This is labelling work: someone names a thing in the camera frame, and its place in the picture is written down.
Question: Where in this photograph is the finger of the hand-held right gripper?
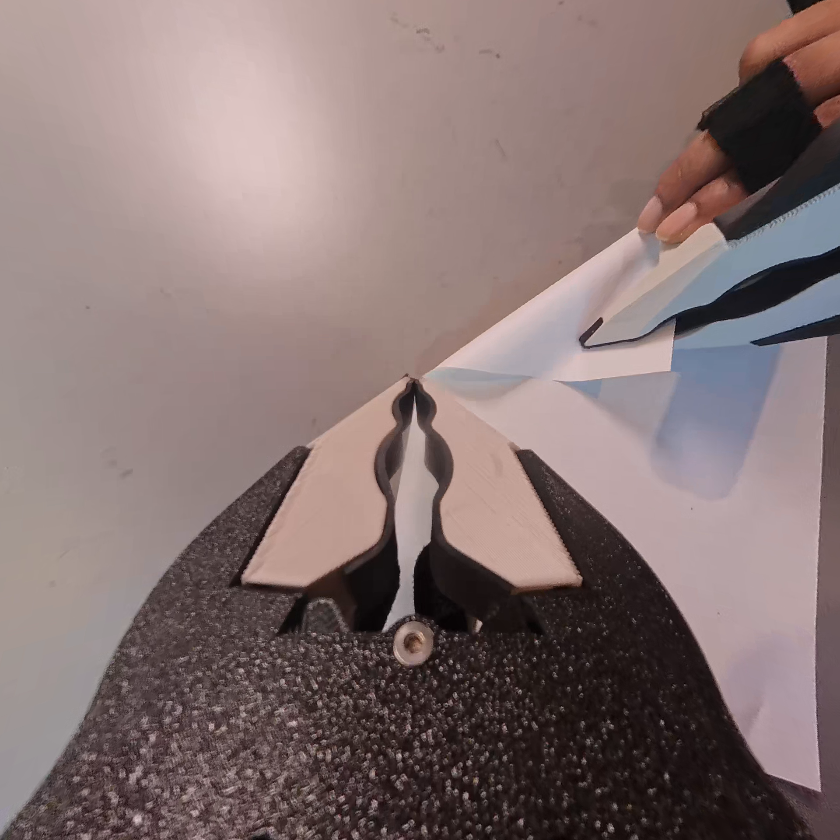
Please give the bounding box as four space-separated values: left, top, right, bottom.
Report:
579 190 840 349
672 276 840 350

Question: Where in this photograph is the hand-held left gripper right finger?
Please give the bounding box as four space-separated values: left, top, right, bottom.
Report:
415 378 585 634

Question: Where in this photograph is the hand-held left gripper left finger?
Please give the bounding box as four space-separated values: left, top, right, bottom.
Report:
240 375 421 632

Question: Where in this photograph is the white paper sheet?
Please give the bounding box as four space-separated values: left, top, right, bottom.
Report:
307 230 829 791

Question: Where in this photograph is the grey desk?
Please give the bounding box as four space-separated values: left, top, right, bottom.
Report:
0 0 840 840

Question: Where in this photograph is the person's right hand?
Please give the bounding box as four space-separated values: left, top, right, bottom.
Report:
638 0 840 242

